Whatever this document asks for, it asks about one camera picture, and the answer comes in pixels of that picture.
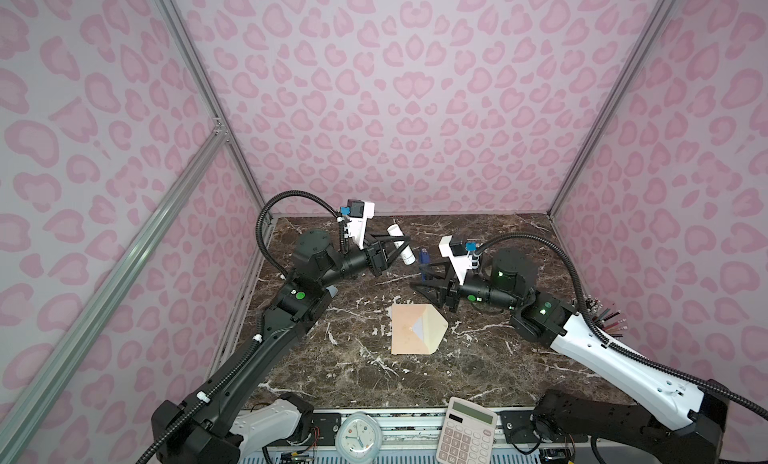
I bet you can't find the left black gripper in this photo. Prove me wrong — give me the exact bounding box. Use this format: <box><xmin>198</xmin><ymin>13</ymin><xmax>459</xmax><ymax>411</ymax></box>
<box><xmin>318</xmin><ymin>232</ymin><xmax>410</xmax><ymax>292</ymax></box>

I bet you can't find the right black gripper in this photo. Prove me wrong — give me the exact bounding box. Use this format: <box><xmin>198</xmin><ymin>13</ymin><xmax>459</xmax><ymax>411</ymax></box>
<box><xmin>411</xmin><ymin>256</ymin><xmax>522</xmax><ymax>315</ymax></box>

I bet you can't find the white glue stick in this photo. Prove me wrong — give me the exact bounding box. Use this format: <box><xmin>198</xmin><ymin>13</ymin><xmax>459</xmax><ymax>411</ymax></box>
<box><xmin>387</xmin><ymin>224</ymin><xmax>416</xmax><ymax>265</ymax></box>

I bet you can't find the beige envelope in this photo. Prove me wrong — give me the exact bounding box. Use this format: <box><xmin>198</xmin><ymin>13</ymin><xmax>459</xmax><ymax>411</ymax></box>
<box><xmin>390</xmin><ymin>304</ymin><xmax>448</xmax><ymax>355</ymax></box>

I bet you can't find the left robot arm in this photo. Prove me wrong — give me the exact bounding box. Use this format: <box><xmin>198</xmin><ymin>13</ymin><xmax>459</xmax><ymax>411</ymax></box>
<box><xmin>139</xmin><ymin>229</ymin><xmax>410</xmax><ymax>463</ymax></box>

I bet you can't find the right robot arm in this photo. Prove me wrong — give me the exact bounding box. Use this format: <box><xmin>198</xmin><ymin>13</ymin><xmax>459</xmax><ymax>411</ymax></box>
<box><xmin>411</xmin><ymin>248</ymin><xmax>728</xmax><ymax>463</ymax></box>

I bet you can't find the white calculator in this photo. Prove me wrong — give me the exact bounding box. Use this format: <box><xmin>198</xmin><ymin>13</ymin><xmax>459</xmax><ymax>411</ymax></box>
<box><xmin>436</xmin><ymin>397</ymin><xmax>499</xmax><ymax>464</ymax></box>

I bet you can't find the white round clock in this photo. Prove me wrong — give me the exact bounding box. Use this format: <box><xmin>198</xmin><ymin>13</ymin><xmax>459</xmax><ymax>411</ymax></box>
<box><xmin>335</xmin><ymin>412</ymin><xmax>383</xmax><ymax>464</ymax></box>

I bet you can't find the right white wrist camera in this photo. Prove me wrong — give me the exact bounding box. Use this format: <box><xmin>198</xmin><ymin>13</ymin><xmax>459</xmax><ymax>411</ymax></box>
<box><xmin>438</xmin><ymin>235</ymin><xmax>481</xmax><ymax>285</ymax></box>

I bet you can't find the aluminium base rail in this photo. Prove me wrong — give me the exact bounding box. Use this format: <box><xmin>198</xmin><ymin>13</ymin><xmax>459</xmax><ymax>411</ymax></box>
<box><xmin>161</xmin><ymin>406</ymin><xmax>688</xmax><ymax>464</ymax></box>

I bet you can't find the left black corrugated cable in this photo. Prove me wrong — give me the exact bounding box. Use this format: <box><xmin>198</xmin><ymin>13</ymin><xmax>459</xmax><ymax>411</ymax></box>
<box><xmin>134</xmin><ymin>189</ymin><xmax>343</xmax><ymax>464</ymax></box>

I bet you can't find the black corrugated cable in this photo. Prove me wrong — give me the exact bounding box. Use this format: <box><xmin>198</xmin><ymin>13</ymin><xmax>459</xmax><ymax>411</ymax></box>
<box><xmin>473</xmin><ymin>231</ymin><xmax>768</xmax><ymax>422</ymax></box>
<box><xmin>134</xmin><ymin>189</ymin><xmax>343</xmax><ymax>464</ymax></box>

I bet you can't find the right black corrugated cable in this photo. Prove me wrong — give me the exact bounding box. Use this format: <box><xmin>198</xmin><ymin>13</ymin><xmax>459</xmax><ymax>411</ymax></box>
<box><xmin>473</xmin><ymin>231</ymin><xmax>768</xmax><ymax>422</ymax></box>

